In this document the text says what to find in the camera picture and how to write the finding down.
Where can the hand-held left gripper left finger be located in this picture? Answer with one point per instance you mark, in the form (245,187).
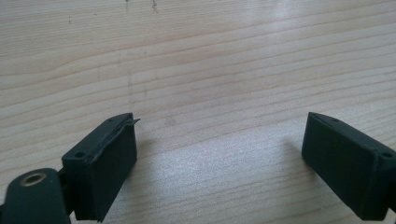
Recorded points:
(102,168)

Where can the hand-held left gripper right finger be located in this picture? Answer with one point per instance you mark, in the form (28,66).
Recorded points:
(348,168)

